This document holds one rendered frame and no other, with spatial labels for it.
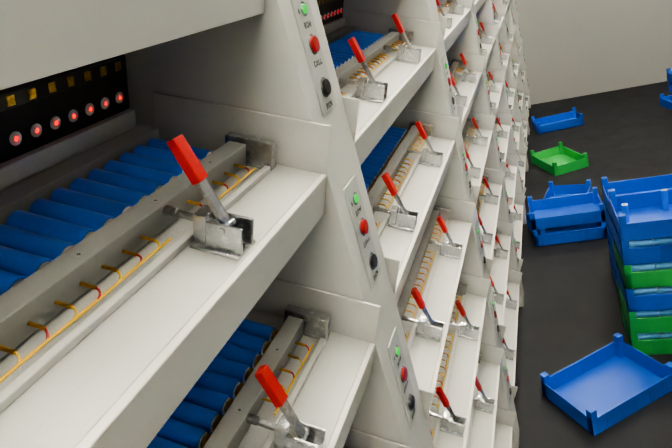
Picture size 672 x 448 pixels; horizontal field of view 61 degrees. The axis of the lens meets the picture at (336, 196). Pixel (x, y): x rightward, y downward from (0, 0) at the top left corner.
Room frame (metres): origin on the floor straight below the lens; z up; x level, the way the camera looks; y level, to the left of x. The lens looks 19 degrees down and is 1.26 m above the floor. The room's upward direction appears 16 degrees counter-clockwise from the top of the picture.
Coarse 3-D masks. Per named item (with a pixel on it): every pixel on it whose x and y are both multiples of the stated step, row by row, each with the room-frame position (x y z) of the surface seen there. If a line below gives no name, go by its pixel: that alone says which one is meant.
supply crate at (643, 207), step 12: (612, 192) 1.57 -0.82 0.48; (648, 192) 1.55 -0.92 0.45; (660, 192) 1.54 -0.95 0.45; (612, 204) 1.54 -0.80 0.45; (636, 204) 1.56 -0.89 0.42; (648, 204) 1.55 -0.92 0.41; (660, 204) 1.54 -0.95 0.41; (612, 216) 1.54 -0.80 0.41; (624, 216) 1.40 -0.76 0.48; (636, 216) 1.52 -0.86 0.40; (648, 216) 1.50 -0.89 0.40; (660, 216) 1.48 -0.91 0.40; (624, 228) 1.40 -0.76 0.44; (636, 228) 1.39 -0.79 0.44; (648, 228) 1.38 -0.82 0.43; (660, 228) 1.37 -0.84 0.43; (624, 240) 1.41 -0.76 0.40
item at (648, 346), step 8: (624, 320) 1.52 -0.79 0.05; (632, 336) 1.41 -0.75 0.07; (632, 344) 1.41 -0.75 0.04; (640, 344) 1.40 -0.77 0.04; (648, 344) 1.39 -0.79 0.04; (656, 344) 1.38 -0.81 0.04; (664, 344) 1.38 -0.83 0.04; (648, 352) 1.39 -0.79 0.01; (656, 352) 1.39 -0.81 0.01; (664, 352) 1.38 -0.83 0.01
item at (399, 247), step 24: (408, 120) 1.20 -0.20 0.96; (432, 120) 1.18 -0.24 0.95; (456, 120) 1.16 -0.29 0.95; (432, 144) 1.13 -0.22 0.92; (432, 168) 1.01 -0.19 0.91; (408, 192) 0.90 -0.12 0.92; (432, 192) 0.91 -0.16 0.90; (384, 216) 0.81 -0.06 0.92; (384, 240) 0.74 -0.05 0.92; (408, 240) 0.74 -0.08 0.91; (408, 264) 0.71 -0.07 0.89
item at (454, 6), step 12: (444, 0) 1.76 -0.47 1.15; (456, 0) 1.82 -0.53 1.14; (468, 0) 1.81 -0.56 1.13; (444, 12) 1.63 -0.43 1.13; (456, 12) 1.66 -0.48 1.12; (468, 12) 1.74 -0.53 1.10; (444, 24) 1.25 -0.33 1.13; (456, 24) 1.48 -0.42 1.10; (444, 36) 1.30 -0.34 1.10; (456, 36) 1.52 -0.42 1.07
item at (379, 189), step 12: (408, 132) 1.13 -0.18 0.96; (408, 144) 1.06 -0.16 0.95; (396, 156) 1.00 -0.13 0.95; (384, 168) 0.94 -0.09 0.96; (396, 168) 0.95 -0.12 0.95; (408, 168) 0.98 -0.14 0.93; (396, 180) 0.92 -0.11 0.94; (372, 192) 0.84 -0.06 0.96; (384, 192) 0.88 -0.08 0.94; (372, 204) 0.80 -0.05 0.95; (384, 204) 0.83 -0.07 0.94
